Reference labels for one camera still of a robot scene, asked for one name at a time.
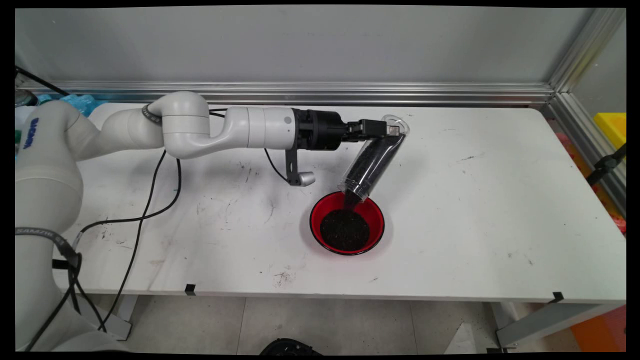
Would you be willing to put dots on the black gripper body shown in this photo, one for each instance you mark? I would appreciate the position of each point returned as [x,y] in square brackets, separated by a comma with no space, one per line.
[320,130]

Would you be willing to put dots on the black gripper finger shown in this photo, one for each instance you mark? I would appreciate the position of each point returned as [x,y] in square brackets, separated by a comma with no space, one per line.
[372,128]
[360,141]

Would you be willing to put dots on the clear plastic jar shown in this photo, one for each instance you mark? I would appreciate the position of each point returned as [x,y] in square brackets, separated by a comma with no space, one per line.
[375,160]

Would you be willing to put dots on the black seeds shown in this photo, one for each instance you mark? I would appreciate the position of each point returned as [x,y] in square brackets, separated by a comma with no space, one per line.
[345,232]
[372,162]

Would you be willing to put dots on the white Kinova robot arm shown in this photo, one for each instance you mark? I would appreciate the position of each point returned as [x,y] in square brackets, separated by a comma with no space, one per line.
[250,127]

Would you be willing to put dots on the red bowl black rim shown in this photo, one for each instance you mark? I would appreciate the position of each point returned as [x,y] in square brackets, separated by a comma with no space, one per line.
[375,212]

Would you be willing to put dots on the pink orange foam mat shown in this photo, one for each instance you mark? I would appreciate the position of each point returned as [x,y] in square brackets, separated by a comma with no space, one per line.
[567,145]

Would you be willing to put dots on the black tape marker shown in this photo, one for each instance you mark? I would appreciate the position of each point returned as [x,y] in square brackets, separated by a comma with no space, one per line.
[556,297]
[190,289]

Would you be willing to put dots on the black object on floor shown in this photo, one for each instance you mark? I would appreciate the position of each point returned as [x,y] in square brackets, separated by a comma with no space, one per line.
[290,347]

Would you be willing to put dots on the black clamp rod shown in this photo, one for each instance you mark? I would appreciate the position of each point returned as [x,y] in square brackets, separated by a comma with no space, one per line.
[605,165]

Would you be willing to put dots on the yellow plastic box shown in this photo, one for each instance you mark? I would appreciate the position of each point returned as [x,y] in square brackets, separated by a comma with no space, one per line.
[612,127]

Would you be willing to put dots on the blue plastic bag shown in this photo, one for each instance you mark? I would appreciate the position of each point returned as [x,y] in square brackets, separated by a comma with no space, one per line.
[80,102]

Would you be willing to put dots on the grey table leg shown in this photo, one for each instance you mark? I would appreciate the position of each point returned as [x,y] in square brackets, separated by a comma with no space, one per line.
[550,320]
[117,320]

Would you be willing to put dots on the clear round container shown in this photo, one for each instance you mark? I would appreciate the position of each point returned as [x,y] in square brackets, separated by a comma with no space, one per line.
[26,98]

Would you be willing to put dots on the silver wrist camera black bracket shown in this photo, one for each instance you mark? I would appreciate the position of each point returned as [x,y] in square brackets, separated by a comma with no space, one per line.
[300,177]

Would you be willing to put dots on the long aluminium frame rail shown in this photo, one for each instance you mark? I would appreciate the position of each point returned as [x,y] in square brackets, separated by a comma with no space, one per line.
[425,93]

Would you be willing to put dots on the short aluminium frame rail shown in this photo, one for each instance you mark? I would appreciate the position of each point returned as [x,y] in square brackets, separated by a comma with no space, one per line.
[585,135]

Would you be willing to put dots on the aluminium frame post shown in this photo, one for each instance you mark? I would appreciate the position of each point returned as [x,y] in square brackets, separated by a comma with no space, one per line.
[585,45]

